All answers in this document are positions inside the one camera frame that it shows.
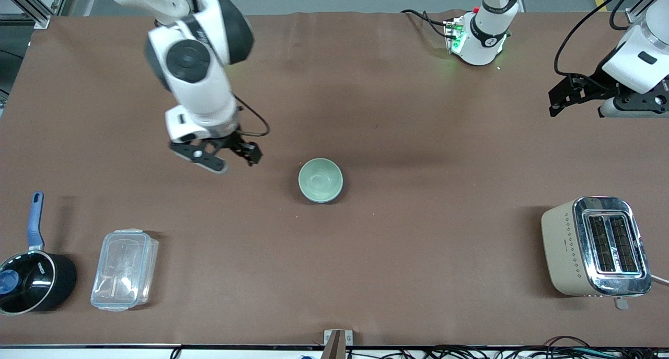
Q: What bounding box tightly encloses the green bowl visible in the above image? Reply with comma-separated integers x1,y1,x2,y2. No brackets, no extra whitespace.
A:
298,158,344,202

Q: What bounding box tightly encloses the blue bowl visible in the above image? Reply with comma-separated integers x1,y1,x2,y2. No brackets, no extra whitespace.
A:
299,181,345,205

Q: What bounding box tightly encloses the clear plastic food container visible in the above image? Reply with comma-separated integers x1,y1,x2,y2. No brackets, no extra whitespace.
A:
90,229,159,312

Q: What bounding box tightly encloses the beige chrome toaster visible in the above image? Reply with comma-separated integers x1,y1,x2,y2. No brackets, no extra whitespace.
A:
541,196,653,311

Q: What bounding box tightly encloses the brown table mat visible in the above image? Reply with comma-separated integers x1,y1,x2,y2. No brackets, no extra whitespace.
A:
0,9,669,348

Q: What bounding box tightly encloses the glass pot lid blue knob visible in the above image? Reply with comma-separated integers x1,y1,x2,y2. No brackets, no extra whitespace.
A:
0,252,56,314

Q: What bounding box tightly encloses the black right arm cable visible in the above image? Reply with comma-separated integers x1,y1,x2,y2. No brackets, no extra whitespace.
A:
234,94,270,138

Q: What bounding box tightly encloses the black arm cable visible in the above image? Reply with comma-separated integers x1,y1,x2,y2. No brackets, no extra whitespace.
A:
554,0,654,77
234,94,270,138

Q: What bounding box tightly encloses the aluminium frame post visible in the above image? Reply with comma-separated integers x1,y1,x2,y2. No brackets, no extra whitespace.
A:
0,0,71,29
626,0,654,24

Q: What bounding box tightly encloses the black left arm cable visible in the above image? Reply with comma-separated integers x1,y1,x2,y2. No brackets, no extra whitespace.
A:
554,0,654,77

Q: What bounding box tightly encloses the black left base cable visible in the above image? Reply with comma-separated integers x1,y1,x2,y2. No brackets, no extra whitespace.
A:
401,9,451,39

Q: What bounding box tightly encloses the black pot blue handle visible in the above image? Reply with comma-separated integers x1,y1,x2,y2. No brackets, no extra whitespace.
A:
0,192,78,316

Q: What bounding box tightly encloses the metal table edge bracket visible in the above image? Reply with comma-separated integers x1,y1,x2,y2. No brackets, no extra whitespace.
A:
323,329,353,359

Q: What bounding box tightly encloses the black cable bundle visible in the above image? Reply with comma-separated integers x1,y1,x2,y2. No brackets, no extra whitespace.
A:
418,335,669,359

